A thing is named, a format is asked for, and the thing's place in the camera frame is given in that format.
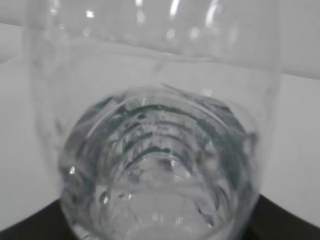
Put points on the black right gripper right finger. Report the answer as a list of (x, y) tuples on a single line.
[(271, 222)]

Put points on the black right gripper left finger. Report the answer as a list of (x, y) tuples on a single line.
[(47, 224)]

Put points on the clear plastic water bottle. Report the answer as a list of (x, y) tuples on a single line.
[(154, 117)]

